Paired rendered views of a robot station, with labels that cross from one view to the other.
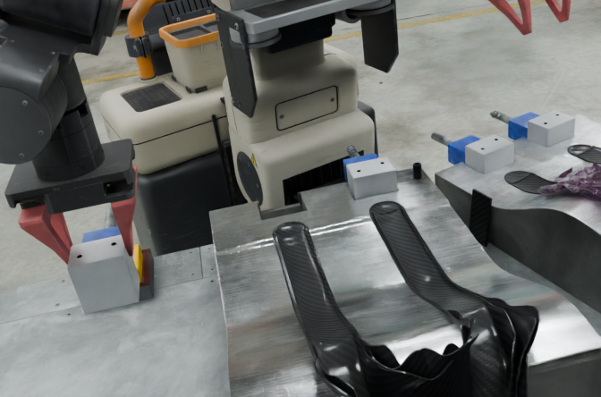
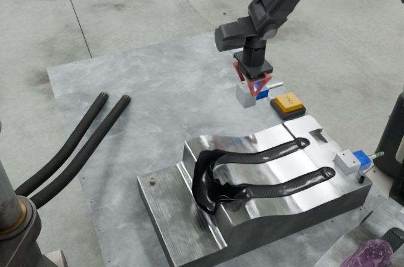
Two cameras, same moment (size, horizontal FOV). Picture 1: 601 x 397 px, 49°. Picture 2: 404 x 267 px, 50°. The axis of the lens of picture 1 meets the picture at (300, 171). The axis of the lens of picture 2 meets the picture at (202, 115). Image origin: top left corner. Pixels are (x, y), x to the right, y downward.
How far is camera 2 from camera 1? 0.78 m
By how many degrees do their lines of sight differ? 59
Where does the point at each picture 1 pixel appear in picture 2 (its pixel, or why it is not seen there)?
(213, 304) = not seen: hidden behind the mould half
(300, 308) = (260, 154)
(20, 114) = (220, 39)
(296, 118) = not seen: outside the picture
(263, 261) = (282, 138)
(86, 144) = (251, 59)
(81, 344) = (254, 109)
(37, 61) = (232, 31)
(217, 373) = not seen: hidden behind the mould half
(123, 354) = (252, 121)
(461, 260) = (299, 201)
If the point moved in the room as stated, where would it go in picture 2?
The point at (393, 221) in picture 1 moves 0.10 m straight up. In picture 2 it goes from (323, 177) to (332, 148)
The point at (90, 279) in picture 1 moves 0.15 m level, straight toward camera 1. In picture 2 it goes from (238, 91) to (195, 113)
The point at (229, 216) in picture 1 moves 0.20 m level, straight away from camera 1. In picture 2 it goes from (307, 121) to (366, 102)
